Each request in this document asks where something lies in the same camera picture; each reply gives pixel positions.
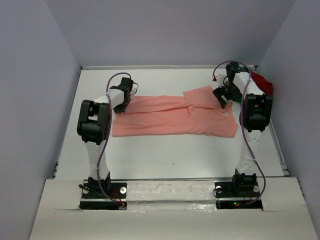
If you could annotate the white foam front panel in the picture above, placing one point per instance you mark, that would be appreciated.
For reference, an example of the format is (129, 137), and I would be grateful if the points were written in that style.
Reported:
(173, 210)

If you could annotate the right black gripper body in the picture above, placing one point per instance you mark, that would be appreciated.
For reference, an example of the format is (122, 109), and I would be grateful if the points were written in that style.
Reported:
(230, 91)

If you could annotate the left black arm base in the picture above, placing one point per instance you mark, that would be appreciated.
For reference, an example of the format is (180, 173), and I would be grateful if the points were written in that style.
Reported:
(94, 199)

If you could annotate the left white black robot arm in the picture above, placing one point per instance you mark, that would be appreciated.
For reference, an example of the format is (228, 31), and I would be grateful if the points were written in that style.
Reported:
(94, 127)

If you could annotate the pink t shirt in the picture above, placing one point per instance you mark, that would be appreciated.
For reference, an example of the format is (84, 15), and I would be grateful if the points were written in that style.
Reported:
(196, 112)

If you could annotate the red t shirt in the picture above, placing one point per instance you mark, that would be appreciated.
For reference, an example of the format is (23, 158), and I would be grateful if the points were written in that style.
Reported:
(263, 84)

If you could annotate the aluminium back table rail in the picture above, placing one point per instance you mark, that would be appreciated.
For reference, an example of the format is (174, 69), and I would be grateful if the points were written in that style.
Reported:
(147, 67)

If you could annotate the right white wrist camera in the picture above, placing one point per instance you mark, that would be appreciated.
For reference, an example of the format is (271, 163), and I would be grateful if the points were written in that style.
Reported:
(218, 81)

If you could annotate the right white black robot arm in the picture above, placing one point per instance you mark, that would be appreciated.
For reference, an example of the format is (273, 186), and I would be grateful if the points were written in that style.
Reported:
(254, 117)

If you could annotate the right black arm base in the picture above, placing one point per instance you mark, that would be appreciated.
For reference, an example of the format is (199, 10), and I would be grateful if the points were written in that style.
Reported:
(229, 199)

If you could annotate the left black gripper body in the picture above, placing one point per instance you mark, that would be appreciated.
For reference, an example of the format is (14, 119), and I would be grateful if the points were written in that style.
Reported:
(121, 107)

